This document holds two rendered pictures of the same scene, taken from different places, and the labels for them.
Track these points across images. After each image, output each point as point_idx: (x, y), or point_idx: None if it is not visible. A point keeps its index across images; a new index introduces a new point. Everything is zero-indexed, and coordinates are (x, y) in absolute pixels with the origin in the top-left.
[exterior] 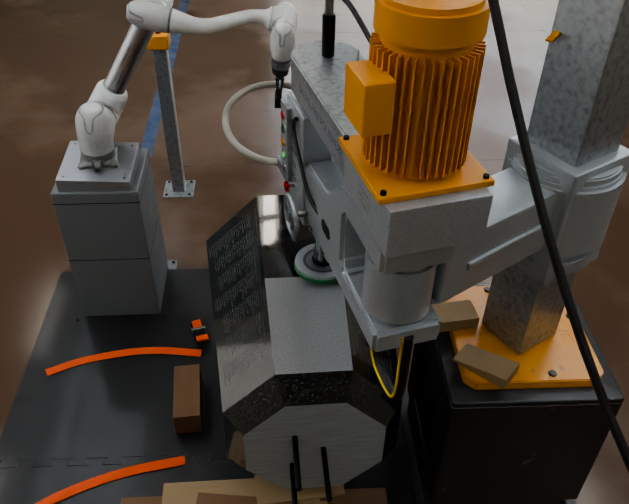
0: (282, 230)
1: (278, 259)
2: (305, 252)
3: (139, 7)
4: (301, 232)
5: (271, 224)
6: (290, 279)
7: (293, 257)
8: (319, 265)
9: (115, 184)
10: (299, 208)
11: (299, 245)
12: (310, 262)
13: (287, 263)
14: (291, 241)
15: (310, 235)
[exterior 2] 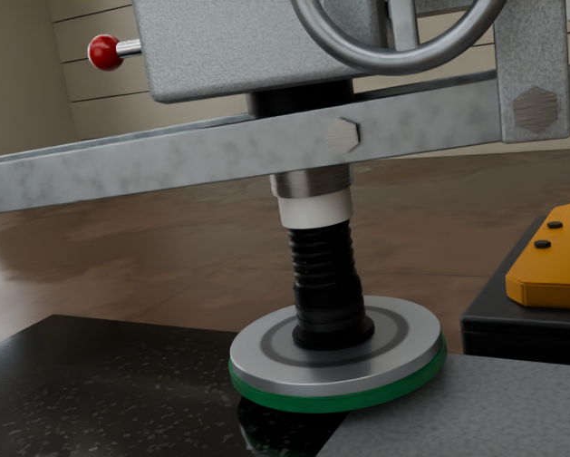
0: (58, 415)
1: (188, 456)
2: (261, 356)
3: None
4: (122, 382)
5: None
6: (334, 452)
7: (218, 420)
8: (362, 337)
9: None
10: (328, 4)
11: (175, 396)
12: (324, 354)
13: (236, 440)
14: (135, 408)
15: (158, 369)
